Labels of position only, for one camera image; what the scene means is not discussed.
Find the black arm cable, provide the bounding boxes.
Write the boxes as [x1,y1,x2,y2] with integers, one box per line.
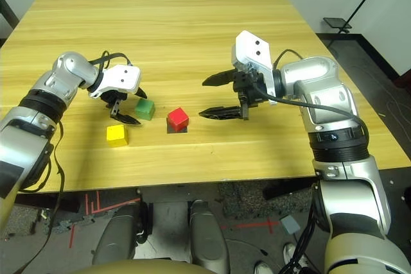
[252,48,371,142]
[12,50,134,274]

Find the red wooden block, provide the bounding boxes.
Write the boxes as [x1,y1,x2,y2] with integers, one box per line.
[166,107,189,133]

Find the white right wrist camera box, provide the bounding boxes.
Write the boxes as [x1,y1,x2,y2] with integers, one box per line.
[231,30,279,107]

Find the black table foot bar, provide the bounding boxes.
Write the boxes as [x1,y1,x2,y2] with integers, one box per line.
[263,180,317,201]

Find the grey left robot leg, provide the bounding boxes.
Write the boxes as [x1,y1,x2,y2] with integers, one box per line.
[91,203,146,267]

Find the green wooden block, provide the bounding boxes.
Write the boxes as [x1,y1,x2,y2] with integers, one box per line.
[134,98,156,122]

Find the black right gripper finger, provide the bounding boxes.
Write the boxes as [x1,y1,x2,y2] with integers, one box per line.
[202,69,239,87]
[198,105,244,121]

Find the white shoe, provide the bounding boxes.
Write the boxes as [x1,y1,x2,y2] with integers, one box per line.
[254,261,275,274]
[283,243,298,266]

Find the dark grey slanted pole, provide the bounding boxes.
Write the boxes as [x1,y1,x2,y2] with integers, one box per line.
[0,0,21,30]

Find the yellow wooden block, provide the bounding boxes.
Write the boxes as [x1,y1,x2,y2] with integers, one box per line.
[106,123,130,148]

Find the small blue grey box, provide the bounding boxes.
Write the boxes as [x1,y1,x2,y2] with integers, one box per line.
[279,215,301,236]

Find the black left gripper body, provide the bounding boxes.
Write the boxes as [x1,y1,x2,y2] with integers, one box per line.
[100,89,130,118]

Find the grey robot leg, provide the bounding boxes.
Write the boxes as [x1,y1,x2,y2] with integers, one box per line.
[91,203,146,267]
[189,199,231,274]

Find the red floor tape cross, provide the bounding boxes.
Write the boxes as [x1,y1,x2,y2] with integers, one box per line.
[235,217,281,235]

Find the black flat stand tray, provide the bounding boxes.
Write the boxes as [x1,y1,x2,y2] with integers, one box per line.
[322,17,353,30]

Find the black hanging cable bundle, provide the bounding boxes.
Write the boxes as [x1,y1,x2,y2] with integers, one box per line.
[278,209,319,274]

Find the olive gold robot torso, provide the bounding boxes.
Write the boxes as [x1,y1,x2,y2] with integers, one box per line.
[68,255,207,274]

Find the red floor tape lines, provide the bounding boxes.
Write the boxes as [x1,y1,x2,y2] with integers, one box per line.
[84,191,143,216]

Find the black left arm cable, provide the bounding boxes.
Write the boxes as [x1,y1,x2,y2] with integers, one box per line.
[12,50,134,274]

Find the black square pad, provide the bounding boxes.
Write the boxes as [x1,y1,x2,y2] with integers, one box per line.
[166,124,189,135]

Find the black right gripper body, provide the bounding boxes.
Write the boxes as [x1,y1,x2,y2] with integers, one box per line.
[232,70,268,121]

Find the grey speckled floor mat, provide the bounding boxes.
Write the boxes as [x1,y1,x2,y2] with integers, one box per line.
[218,182,314,221]

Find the grey right robot leg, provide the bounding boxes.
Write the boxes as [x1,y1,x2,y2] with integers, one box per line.
[189,199,231,274]

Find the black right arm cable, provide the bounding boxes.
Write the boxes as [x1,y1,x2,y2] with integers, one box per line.
[252,48,371,142]

